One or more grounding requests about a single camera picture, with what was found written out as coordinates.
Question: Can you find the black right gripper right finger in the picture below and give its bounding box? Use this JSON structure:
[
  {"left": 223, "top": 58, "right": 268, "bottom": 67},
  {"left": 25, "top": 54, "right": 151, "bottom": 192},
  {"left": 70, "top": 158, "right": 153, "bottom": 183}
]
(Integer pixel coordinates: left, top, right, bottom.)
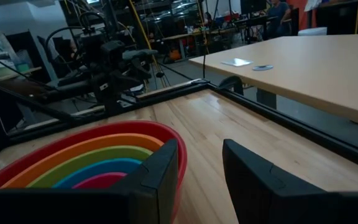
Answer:
[{"left": 222, "top": 139, "right": 342, "bottom": 224}]

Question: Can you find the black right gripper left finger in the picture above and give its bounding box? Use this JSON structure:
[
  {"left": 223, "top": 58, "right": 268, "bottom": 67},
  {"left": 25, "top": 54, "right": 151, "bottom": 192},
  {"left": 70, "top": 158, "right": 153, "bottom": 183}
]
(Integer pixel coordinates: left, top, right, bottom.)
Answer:
[{"left": 110, "top": 139, "right": 180, "bottom": 224}]

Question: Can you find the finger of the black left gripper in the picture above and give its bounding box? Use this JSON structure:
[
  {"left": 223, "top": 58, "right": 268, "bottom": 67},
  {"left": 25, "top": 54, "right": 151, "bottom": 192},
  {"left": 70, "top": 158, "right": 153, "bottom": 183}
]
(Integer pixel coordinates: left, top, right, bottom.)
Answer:
[
  {"left": 131, "top": 60, "right": 153, "bottom": 81},
  {"left": 122, "top": 49, "right": 159, "bottom": 62}
]

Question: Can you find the pink plastic bowl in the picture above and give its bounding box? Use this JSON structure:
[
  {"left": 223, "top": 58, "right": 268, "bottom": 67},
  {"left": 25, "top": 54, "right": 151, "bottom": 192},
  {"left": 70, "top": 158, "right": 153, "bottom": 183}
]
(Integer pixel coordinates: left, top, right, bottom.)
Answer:
[{"left": 72, "top": 172, "right": 128, "bottom": 190}]

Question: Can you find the blue plastic bowl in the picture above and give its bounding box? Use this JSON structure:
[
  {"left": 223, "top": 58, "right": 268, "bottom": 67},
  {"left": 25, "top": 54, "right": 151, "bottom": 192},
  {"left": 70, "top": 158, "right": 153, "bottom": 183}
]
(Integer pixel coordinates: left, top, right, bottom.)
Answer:
[{"left": 52, "top": 157, "right": 143, "bottom": 190}]

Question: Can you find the green plastic bowl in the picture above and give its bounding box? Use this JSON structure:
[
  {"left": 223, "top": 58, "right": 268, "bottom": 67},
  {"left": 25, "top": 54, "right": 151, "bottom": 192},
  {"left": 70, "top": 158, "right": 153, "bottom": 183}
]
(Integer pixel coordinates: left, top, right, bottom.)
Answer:
[{"left": 26, "top": 145, "right": 154, "bottom": 189}]

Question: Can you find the orange plastic bowl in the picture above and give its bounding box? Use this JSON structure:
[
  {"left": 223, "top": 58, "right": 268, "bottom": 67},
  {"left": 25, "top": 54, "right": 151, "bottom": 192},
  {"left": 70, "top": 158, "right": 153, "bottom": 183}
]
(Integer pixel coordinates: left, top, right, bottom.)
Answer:
[{"left": 0, "top": 133, "right": 165, "bottom": 190}]

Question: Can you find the yellow slanted pole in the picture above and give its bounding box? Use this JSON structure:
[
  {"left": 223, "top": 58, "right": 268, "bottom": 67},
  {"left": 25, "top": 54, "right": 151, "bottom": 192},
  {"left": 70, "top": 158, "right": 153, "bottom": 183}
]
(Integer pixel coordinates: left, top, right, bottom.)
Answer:
[{"left": 128, "top": 0, "right": 168, "bottom": 88}]

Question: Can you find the large red plastic bowl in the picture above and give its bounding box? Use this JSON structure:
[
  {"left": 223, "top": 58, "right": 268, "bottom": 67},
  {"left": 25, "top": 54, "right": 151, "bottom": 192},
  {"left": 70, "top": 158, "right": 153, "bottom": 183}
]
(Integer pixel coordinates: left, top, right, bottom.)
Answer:
[{"left": 0, "top": 120, "right": 188, "bottom": 224}]

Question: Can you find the cluttered wooden workbench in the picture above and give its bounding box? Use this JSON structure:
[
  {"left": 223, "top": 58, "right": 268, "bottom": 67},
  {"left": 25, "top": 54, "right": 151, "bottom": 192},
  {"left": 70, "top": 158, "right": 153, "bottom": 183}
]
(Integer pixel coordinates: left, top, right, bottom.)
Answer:
[{"left": 161, "top": 26, "right": 249, "bottom": 65}]

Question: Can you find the white flat card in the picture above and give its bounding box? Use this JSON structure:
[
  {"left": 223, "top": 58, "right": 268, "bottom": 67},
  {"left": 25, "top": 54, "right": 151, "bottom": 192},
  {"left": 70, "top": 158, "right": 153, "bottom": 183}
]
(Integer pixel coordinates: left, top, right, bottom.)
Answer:
[{"left": 221, "top": 58, "right": 254, "bottom": 68}]

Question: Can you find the small grey disc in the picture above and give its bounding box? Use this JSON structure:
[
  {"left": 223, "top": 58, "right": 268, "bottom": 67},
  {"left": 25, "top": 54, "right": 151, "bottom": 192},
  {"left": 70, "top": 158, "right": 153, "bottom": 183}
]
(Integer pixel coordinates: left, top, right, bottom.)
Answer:
[{"left": 252, "top": 64, "right": 275, "bottom": 72}]

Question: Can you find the black computer monitor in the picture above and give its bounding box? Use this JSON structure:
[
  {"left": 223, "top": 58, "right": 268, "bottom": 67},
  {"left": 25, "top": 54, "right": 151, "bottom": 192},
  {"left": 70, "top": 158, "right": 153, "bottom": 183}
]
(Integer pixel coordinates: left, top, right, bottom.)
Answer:
[{"left": 240, "top": 0, "right": 268, "bottom": 15}]

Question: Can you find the light wooden side table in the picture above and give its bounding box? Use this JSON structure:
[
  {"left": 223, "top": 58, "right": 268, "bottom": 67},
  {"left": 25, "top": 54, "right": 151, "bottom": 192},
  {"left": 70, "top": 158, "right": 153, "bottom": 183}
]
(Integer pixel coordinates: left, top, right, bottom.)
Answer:
[{"left": 187, "top": 33, "right": 358, "bottom": 130}]

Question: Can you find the person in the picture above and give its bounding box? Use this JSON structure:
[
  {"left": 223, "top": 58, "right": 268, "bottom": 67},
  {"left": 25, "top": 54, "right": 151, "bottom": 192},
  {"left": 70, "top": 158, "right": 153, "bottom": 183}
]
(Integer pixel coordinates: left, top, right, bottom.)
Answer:
[{"left": 265, "top": 0, "right": 293, "bottom": 40}]

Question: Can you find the white round stool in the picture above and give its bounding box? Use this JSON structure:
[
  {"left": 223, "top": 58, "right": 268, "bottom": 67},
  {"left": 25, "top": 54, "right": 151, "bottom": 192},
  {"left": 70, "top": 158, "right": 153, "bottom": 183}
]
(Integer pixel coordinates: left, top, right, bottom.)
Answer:
[{"left": 297, "top": 27, "right": 328, "bottom": 37}]

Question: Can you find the black cabinet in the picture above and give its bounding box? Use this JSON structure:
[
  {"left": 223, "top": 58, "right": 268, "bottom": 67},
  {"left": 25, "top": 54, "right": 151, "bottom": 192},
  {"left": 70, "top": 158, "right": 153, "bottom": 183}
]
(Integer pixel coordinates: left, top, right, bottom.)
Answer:
[{"left": 315, "top": 0, "right": 358, "bottom": 35}]

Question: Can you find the black hanging cable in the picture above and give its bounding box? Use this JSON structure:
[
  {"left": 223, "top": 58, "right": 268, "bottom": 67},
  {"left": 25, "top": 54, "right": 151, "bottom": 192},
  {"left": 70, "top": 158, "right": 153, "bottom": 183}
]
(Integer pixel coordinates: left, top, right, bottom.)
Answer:
[{"left": 201, "top": 0, "right": 207, "bottom": 79}]

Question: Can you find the black metal table frame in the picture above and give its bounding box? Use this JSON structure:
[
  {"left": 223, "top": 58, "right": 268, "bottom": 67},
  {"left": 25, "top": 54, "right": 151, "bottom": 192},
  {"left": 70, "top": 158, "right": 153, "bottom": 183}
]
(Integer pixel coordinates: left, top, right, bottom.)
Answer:
[{"left": 0, "top": 78, "right": 358, "bottom": 175}]

